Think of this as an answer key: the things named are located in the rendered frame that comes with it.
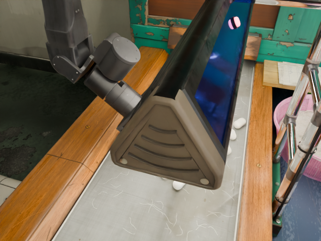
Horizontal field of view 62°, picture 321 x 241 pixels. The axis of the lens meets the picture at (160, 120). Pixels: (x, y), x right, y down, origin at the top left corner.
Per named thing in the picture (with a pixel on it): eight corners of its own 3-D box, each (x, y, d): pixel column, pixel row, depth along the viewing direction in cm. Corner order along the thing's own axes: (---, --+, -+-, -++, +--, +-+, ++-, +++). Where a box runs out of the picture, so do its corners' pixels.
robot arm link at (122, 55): (75, 46, 56) (49, 64, 50) (99, 4, 49) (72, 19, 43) (119, 83, 59) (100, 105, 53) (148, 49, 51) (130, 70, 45)
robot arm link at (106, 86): (90, 71, 57) (75, 85, 53) (105, 50, 53) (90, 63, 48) (115, 93, 58) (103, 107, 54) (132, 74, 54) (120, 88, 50)
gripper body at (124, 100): (156, 91, 58) (130, 68, 56) (139, 119, 50) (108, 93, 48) (140, 106, 62) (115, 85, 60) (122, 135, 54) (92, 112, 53)
